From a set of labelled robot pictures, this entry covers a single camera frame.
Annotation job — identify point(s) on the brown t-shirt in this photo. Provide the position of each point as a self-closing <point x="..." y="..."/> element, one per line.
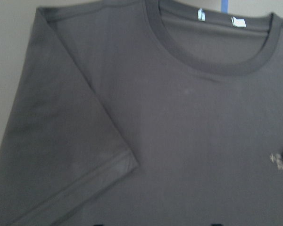
<point x="146" y="113"/>

